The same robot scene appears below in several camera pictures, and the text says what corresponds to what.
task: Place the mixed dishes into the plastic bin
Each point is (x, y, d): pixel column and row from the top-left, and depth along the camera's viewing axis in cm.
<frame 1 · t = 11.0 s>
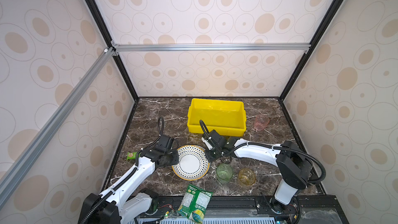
left hand: (181, 156, 82), fingers open
right hand: (206, 156, 86), fingers closed
yellow plastic bin: (228, 116, 113), on the table
dotted yellow rim plate: (193, 163, 87), point 2 cm above the table
green glass cup: (224, 172, 85), on the table
yellow glass cup: (246, 177, 83), point 2 cm above the table
pink glass cup: (261, 122, 105), point 2 cm above the table

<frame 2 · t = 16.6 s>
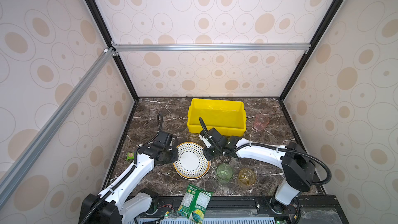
left hand: (180, 154, 81), fingers closed
right hand: (204, 152, 85), fingers closed
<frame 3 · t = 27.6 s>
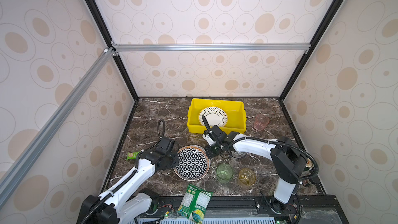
left hand: (181, 159, 82), fingers closed
right hand: (205, 154, 87), fingers closed
dotted yellow rim plate: (214, 115, 111), on the table
geometric flower pattern plate: (194, 164, 87), point 2 cm above the table
the other named things where they were.

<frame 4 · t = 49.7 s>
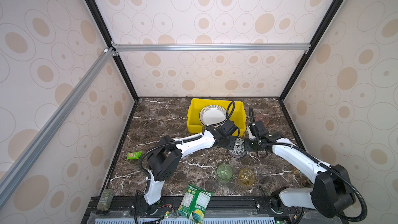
left hand: (237, 143, 84), fingers open
right hand: (246, 144, 87), fingers closed
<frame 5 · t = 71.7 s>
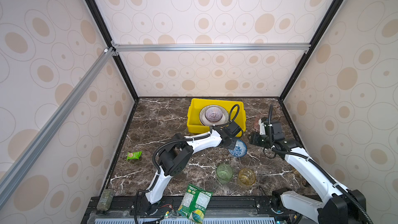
left hand: (236, 143, 89), fingers closed
right hand: (252, 136, 84), fingers open
blue floral pattern bowl: (240, 150, 94), on the table
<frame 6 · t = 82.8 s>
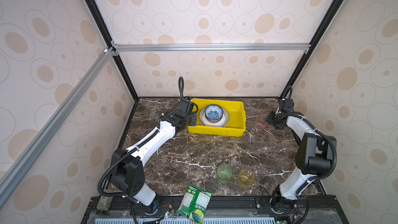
left hand: (196, 114, 84), fingers open
right hand: (270, 118, 96), fingers open
blue floral pattern bowl: (213, 113, 103), point 8 cm above the table
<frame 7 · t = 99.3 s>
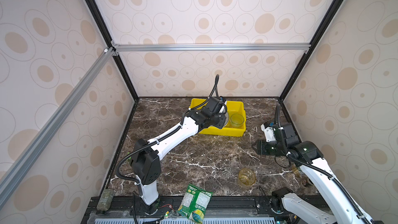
left hand: (226, 116, 79), fingers open
right hand: (256, 145, 74), fingers open
green glass cup: (237, 120, 99), point 8 cm above the table
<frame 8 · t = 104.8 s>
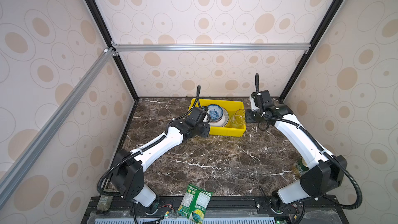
left hand: (211, 126, 81), fingers open
right hand: (248, 115, 82), fingers closed
yellow glass cup: (238, 122, 88), point 16 cm above the table
